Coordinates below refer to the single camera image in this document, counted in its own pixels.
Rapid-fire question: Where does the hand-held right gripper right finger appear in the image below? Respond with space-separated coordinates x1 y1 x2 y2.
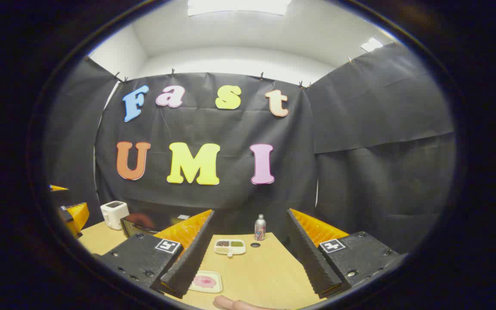
285 208 407 299

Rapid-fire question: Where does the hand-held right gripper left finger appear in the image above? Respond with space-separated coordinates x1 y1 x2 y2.
97 209 216 299

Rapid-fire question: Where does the pink ham slice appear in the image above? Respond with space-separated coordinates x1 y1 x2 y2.
193 276 217 289

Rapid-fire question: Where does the white square plate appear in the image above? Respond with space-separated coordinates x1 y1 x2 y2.
189 270 223 294

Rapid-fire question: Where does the white toaster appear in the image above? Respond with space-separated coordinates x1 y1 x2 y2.
100 201 130 230

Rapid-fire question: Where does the white divided tray with beans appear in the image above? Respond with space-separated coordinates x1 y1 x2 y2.
214 239 247 257

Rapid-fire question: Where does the silver drink can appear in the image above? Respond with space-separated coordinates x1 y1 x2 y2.
254 214 267 241

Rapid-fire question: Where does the black backdrop cloth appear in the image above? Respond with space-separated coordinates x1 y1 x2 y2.
43 43 456 254

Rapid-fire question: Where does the small ceiling light panel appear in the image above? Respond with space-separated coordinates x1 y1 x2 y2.
360 37 384 52

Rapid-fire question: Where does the large ceiling light panel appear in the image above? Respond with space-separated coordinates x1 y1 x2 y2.
187 0 292 17

